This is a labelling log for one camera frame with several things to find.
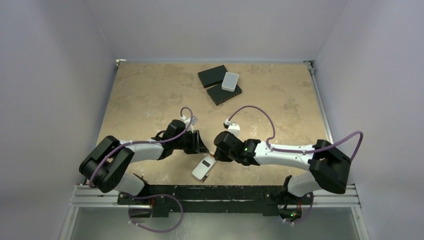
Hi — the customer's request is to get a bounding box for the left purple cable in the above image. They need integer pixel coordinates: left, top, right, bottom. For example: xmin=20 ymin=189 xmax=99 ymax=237
xmin=87 ymin=106 xmax=195 ymax=190

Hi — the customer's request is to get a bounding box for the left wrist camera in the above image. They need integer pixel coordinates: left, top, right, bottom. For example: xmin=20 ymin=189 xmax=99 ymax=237
xmin=180 ymin=115 xmax=198 ymax=129

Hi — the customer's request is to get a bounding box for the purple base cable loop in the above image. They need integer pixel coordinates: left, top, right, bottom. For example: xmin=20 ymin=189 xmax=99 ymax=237
xmin=128 ymin=194 xmax=184 ymax=234

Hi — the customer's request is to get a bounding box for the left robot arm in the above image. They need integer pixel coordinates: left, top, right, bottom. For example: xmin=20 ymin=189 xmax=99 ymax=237
xmin=78 ymin=119 xmax=209 ymax=205

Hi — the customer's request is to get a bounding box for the white remote control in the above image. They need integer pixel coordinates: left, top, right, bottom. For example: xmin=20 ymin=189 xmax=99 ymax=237
xmin=191 ymin=155 xmax=216 ymax=182

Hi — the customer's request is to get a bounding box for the black box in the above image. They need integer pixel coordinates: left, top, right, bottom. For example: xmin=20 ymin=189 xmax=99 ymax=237
xmin=206 ymin=85 xmax=243 ymax=106
xmin=197 ymin=65 xmax=228 ymax=88

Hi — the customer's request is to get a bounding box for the white plastic box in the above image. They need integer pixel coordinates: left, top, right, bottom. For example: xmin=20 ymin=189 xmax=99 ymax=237
xmin=221 ymin=72 xmax=239 ymax=92

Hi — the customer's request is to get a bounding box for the black base bar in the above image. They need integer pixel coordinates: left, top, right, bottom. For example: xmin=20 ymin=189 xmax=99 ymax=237
xmin=117 ymin=184 xmax=314 ymax=220

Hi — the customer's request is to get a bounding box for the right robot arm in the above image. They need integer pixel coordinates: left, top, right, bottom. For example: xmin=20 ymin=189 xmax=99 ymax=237
xmin=213 ymin=131 xmax=352 ymax=204

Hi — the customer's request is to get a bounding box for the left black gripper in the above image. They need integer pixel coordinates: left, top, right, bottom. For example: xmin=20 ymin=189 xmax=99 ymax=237
xmin=172 ymin=129 xmax=208 ymax=154

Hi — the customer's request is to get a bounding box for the black box rear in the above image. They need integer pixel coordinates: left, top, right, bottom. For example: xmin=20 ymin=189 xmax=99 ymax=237
xmin=197 ymin=65 xmax=228 ymax=88

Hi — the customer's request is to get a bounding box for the black box front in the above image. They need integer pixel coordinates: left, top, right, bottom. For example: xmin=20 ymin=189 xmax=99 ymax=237
xmin=206 ymin=85 xmax=243 ymax=106

